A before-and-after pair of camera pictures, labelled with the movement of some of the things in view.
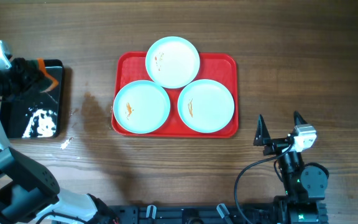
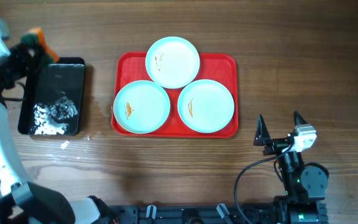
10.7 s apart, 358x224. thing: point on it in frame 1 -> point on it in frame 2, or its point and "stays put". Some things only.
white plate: [142, 106] stays put
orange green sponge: [53, 83] -> [35, 37]
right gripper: [279, 145] stays put
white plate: [206, 106] stays put
